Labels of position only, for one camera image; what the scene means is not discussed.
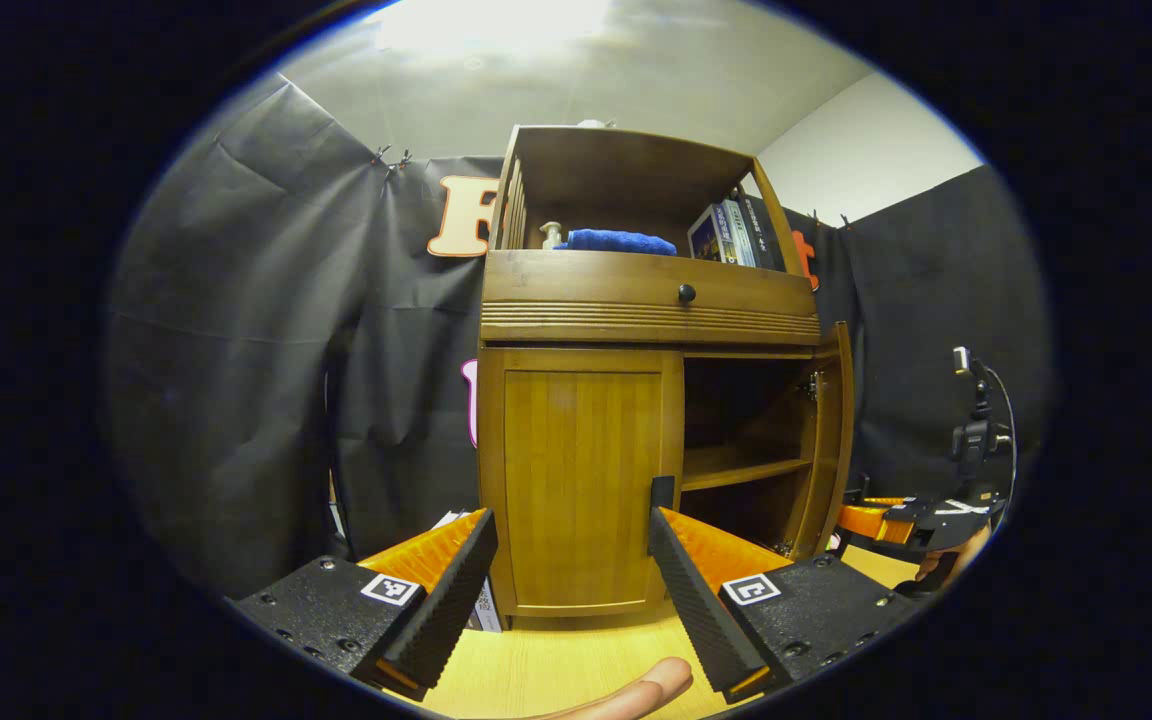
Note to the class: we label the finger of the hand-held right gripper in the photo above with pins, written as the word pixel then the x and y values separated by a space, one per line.
pixel 866 522

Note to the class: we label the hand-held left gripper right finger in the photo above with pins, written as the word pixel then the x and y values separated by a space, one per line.
pixel 696 600

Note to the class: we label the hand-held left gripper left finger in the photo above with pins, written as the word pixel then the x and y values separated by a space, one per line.
pixel 456 600

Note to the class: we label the wooden cabinet door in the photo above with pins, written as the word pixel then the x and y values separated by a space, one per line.
pixel 829 440
pixel 576 460

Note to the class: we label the wooden double-door shoe cabinet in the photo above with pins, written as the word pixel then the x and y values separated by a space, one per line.
pixel 636 290

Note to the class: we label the white and blue box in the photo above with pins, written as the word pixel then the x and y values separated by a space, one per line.
pixel 488 608

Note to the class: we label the black round drawer knob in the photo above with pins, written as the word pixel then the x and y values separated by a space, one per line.
pixel 686 294

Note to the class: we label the black book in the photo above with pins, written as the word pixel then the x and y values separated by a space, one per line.
pixel 764 235

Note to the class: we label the grey book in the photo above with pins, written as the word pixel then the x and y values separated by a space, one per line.
pixel 736 235

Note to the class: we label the blue book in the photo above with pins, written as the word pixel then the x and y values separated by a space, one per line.
pixel 704 238

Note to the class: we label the blue folded towel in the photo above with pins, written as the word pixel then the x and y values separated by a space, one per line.
pixel 616 242

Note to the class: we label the white pump bottle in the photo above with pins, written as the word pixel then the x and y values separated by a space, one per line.
pixel 551 238

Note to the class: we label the small white object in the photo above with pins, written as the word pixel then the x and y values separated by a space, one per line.
pixel 596 123

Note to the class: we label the ceiling light panel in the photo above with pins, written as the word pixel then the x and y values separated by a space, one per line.
pixel 496 22

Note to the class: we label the black camera stand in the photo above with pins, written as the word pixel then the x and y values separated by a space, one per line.
pixel 976 440

